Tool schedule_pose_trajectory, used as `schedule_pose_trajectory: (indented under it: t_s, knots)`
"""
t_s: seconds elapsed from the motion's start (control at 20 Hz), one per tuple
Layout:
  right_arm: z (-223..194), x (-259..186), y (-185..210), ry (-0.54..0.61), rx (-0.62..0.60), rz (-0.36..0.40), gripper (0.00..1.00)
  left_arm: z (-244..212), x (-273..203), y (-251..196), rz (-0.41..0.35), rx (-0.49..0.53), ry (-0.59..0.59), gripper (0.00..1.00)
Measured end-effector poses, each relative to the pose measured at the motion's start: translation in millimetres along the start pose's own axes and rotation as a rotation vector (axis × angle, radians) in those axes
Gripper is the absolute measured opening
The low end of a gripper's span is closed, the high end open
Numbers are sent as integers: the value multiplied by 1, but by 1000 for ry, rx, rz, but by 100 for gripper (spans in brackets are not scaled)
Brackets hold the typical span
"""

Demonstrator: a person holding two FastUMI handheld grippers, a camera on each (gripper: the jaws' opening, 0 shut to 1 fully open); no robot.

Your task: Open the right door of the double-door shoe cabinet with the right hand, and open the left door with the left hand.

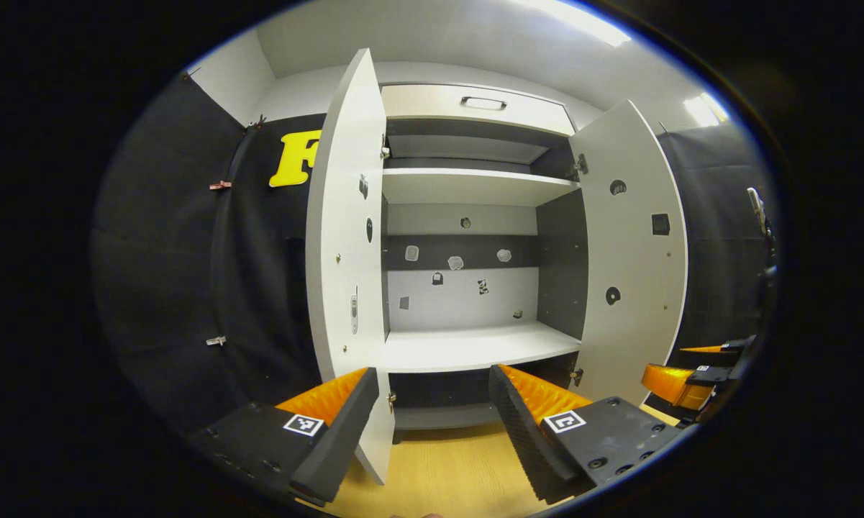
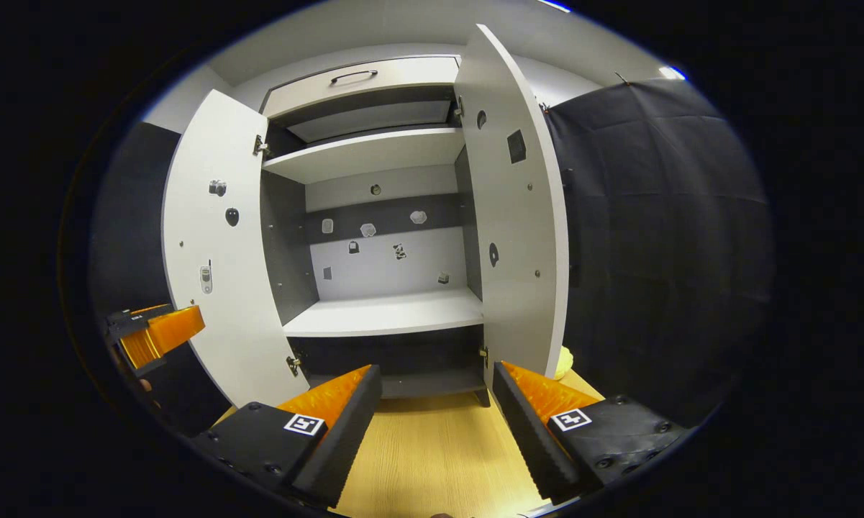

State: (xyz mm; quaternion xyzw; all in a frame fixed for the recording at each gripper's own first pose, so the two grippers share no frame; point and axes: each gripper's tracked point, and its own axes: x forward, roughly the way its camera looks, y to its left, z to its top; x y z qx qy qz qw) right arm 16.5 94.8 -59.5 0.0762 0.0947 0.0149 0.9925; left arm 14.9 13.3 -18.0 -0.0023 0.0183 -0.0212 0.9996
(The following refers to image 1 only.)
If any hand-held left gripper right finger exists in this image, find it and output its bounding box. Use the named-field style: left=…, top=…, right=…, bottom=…
left=488, top=363, right=700, bottom=504

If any white cabinet door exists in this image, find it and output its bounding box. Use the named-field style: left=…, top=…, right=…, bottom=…
left=568, top=99, right=689, bottom=407
left=304, top=48, right=396, bottom=486

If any white cabinet top drawer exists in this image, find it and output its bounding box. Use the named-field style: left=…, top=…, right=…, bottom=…
left=381, top=84, right=576, bottom=137

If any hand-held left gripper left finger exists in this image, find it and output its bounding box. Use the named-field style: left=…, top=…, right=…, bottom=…
left=187, top=367, right=381, bottom=508

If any long ceiling light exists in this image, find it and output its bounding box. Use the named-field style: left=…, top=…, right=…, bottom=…
left=518, top=0, right=632, bottom=48

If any white double-door shoe cabinet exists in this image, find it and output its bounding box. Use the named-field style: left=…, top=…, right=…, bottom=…
left=378, top=83, right=591, bottom=443

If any white cabinet bottom shelf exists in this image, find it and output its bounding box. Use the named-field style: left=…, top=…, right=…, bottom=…
left=392, top=401, right=504, bottom=431

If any black backdrop cloth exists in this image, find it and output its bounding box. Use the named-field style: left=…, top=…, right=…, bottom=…
left=94, top=72, right=328, bottom=432
left=655, top=124, right=778, bottom=375

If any short ceiling light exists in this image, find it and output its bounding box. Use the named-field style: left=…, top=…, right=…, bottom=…
left=683, top=92, right=731, bottom=128

